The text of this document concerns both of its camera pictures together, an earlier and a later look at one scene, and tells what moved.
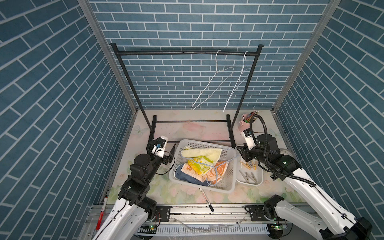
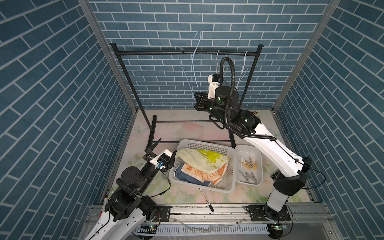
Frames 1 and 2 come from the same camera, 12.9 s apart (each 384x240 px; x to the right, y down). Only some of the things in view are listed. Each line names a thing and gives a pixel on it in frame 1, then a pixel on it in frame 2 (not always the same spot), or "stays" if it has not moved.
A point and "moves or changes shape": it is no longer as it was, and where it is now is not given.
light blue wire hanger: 211,166 → 192,55
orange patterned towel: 214,177 stays
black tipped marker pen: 209,204 stays
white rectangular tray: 249,173 stays
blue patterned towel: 180,175 stays
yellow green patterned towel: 205,158 moves or changes shape
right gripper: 244,151 → 201,105
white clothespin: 253,177 stays
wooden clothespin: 254,165 stays
